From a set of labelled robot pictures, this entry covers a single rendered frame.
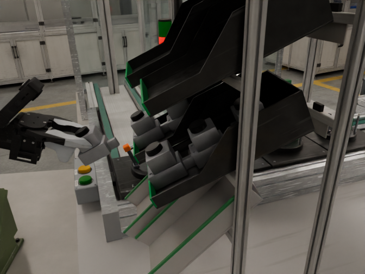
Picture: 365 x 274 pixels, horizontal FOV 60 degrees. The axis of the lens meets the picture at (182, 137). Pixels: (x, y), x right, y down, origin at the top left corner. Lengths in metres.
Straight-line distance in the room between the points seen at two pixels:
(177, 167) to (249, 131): 0.15
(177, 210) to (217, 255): 0.26
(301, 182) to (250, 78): 0.75
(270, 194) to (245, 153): 0.63
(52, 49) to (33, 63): 0.41
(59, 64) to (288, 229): 5.57
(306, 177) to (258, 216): 0.22
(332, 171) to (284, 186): 0.53
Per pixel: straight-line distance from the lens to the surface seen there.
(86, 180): 1.04
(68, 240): 1.01
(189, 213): 0.68
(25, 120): 0.69
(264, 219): 1.03
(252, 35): 0.41
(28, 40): 6.11
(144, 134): 0.68
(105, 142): 0.69
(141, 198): 0.84
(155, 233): 0.72
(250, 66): 0.41
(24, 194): 1.27
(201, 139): 0.52
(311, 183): 1.16
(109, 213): 0.90
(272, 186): 1.06
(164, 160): 0.53
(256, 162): 1.09
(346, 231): 1.06
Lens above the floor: 1.51
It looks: 26 degrees down
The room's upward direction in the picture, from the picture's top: 2 degrees counter-clockwise
